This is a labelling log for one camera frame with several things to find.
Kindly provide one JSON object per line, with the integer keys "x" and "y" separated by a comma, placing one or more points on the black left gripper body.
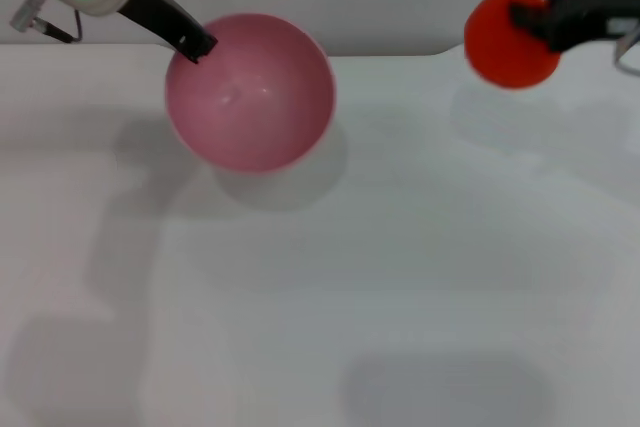
{"x": 155, "y": 12}

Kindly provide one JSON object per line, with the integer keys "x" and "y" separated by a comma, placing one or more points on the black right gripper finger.
{"x": 529, "y": 14}

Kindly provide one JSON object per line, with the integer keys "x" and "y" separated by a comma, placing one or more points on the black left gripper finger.
{"x": 197, "y": 46}

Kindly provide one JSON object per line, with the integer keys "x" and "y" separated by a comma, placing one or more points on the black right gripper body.
{"x": 595, "y": 9}

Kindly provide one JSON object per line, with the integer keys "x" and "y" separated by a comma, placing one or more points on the orange fruit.
{"x": 500, "y": 54}

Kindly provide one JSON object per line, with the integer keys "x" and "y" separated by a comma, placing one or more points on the pink plastic bowl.
{"x": 250, "y": 97}

